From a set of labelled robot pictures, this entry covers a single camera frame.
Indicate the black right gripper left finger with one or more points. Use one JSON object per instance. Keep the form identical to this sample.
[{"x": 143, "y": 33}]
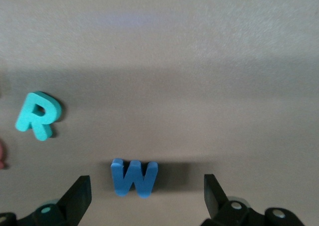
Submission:
[{"x": 74, "y": 201}]

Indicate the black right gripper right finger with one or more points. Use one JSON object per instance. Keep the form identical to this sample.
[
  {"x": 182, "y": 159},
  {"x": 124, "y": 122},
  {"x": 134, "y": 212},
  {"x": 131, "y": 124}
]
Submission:
[{"x": 214, "y": 198}]

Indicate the blue uppercase letter W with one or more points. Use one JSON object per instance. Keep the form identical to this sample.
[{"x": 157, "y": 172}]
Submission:
[{"x": 134, "y": 178}]

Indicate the red uppercase letter Q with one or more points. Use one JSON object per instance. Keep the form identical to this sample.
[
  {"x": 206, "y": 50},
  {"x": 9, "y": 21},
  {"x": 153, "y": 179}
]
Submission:
[{"x": 2, "y": 153}]

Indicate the teal uppercase letter R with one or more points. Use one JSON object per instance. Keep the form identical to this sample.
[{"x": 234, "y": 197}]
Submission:
[{"x": 30, "y": 119}]

